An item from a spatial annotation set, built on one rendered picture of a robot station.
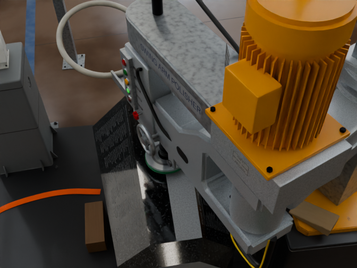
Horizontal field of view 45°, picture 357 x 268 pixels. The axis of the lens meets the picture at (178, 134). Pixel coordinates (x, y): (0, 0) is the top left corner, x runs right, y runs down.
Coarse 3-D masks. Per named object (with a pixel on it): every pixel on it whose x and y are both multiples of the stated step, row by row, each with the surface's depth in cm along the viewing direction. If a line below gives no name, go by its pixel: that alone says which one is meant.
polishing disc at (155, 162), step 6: (156, 144) 223; (150, 150) 220; (156, 150) 220; (150, 156) 217; (156, 156) 217; (150, 162) 215; (156, 162) 215; (162, 162) 215; (156, 168) 212; (162, 168) 212; (168, 168) 212
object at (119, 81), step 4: (112, 72) 223; (116, 76) 221; (120, 76) 228; (116, 80) 221; (120, 80) 219; (116, 84) 224; (120, 84) 218; (124, 84) 224; (120, 88) 221; (124, 88) 215; (124, 92) 217; (168, 160) 188; (168, 164) 189; (176, 164) 191; (180, 168) 190
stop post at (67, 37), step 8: (56, 0) 351; (56, 8) 356; (64, 8) 358; (64, 32) 375; (64, 40) 381; (72, 40) 383; (72, 48) 388; (72, 56) 394; (80, 56) 408; (64, 64) 400; (80, 64) 400
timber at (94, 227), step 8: (88, 208) 282; (96, 208) 282; (104, 208) 289; (88, 216) 278; (96, 216) 278; (104, 216) 283; (88, 224) 274; (96, 224) 274; (104, 224) 276; (88, 232) 271; (96, 232) 271; (104, 232) 271; (88, 240) 267; (96, 240) 267; (104, 240) 267; (88, 248) 270; (96, 248) 272; (104, 248) 273
